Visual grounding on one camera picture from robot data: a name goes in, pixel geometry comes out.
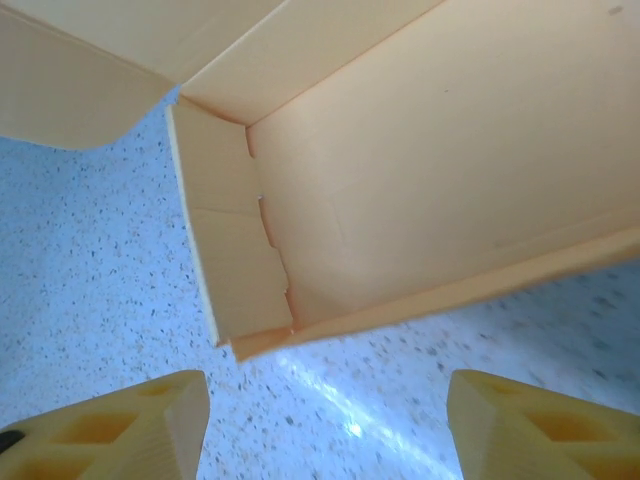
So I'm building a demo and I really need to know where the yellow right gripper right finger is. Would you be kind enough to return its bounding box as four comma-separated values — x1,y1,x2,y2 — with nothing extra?
446,368,640,480

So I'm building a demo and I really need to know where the yellow paper box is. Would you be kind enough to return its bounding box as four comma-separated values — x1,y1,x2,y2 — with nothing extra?
0,0,640,362

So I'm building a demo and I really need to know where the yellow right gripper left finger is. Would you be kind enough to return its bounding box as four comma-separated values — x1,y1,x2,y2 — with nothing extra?
0,369,210,480

